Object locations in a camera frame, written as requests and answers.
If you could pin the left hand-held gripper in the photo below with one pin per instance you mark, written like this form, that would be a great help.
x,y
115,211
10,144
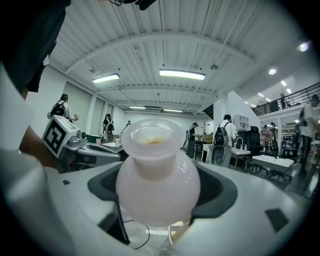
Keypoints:
x,y
58,135

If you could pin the long ceiling light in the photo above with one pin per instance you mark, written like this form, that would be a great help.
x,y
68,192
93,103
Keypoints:
x,y
137,107
182,74
106,78
173,110

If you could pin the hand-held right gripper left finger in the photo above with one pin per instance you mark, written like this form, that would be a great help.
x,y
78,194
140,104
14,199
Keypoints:
x,y
62,212

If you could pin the grey round appliance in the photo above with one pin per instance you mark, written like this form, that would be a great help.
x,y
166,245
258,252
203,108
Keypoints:
x,y
220,156

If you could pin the cardboard box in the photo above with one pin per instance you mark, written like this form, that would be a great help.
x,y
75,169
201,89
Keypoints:
x,y
207,137

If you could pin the white wall cabinet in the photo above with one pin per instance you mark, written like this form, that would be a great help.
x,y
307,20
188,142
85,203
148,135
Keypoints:
x,y
241,121

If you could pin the white plastic bottle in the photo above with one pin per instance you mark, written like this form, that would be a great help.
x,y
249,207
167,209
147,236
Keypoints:
x,y
117,142

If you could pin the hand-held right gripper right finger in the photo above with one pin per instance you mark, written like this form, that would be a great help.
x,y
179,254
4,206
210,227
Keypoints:
x,y
240,212

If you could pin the black balcony railing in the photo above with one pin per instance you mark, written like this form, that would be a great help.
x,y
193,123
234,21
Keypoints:
x,y
287,100

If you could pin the black office chair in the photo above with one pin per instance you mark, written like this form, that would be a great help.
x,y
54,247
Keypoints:
x,y
255,140

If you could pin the round ceiling light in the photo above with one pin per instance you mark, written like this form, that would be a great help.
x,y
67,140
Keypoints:
x,y
303,47
272,71

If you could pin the black head-mounted camera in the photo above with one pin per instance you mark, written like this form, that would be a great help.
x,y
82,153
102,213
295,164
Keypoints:
x,y
145,3

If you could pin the white low table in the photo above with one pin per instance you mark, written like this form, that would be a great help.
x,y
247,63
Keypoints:
x,y
272,161

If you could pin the person's left forearm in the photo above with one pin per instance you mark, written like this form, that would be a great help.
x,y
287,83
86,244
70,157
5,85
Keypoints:
x,y
32,147

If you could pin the white sink counter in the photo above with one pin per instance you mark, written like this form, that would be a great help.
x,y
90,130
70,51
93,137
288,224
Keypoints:
x,y
240,151

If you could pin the person's black shirt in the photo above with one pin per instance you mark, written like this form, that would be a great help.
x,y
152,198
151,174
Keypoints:
x,y
27,37

